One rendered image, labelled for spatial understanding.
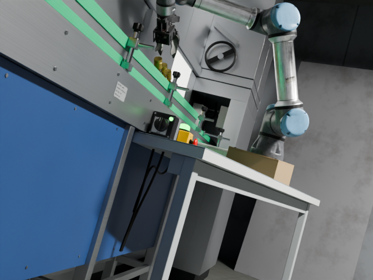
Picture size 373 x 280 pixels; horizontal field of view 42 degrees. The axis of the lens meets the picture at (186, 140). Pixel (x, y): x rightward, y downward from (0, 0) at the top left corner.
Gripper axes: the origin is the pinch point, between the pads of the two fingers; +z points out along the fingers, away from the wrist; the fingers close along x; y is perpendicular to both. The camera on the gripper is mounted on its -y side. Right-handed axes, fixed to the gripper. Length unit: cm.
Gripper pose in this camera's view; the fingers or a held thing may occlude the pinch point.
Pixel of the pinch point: (167, 53)
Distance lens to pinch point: 211.6
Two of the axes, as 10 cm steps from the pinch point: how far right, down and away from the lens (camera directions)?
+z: -0.3, 7.3, 6.8
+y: -3.4, 6.3, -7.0
